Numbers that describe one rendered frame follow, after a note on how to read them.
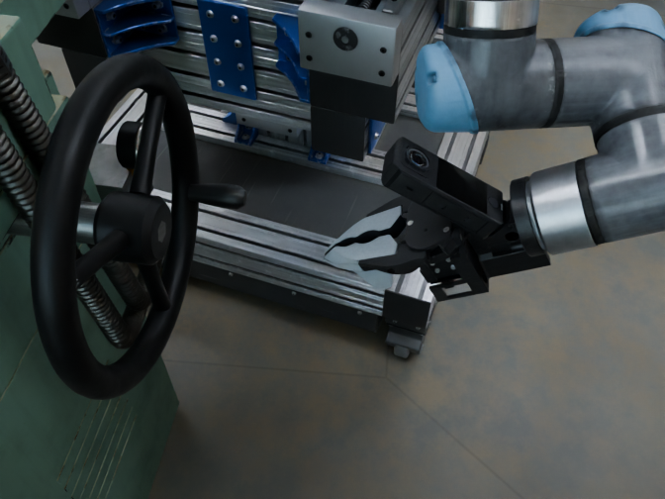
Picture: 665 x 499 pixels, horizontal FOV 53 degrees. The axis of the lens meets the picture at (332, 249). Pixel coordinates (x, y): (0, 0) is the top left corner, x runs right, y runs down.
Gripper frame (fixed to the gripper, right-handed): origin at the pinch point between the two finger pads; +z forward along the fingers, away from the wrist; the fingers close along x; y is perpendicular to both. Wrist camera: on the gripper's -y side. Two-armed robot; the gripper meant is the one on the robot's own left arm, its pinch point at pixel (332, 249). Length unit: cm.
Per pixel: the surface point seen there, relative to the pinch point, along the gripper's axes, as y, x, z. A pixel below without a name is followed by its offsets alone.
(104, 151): -8.8, 20.7, 35.3
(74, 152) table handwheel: -26.7, -12.6, 2.1
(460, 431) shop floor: 74, 17, 16
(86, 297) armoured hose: -11.4, -9.7, 18.8
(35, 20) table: -28.6, 14.7, 22.3
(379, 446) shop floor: 66, 11, 29
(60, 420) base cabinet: 7.0, -10.8, 42.5
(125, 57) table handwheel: -27.0, -2.0, 2.4
